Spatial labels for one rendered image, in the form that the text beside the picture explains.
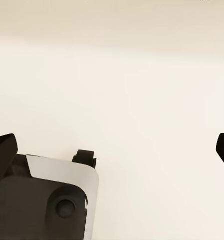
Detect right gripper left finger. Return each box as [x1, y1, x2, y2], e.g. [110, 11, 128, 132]
[0, 132, 19, 180]

